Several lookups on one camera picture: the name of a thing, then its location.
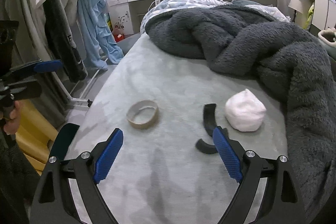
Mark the white clothes rack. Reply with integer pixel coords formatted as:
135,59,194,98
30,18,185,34
52,56,113,107

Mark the yellow curtain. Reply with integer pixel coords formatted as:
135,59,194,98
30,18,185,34
16,100,58,175

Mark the person left hand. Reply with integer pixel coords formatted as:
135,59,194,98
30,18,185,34
3,101,22,135

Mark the black curved strip short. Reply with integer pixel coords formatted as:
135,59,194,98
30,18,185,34
195,139,218,155

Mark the white crumpled tissue ball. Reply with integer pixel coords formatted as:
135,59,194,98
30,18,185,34
224,89,266,132

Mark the light blue hanging garment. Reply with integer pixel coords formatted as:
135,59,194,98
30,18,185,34
77,0,123,71

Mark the blue white patterned duvet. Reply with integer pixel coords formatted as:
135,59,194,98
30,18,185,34
140,0,290,34

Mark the grey bed mattress sheet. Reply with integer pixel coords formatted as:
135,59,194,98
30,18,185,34
67,35,287,223

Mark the dark teal trash bin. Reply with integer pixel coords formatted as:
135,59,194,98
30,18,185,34
49,123,80,160

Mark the black hanging garment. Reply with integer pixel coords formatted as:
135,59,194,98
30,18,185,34
43,0,88,83

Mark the plush slipper toy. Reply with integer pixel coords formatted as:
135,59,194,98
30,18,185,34
318,28,336,50

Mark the cardboard tape roll ring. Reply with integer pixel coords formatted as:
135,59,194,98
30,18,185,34
126,99,160,130

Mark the bedside lamp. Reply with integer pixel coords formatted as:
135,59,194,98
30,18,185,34
288,0,303,22

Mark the grey floor cushion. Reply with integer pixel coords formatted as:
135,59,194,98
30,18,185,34
117,33,141,55

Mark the white wardrobe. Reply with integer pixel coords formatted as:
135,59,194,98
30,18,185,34
295,0,335,35

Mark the dark grey fleece blanket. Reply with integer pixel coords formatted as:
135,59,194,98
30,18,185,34
145,5,335,223

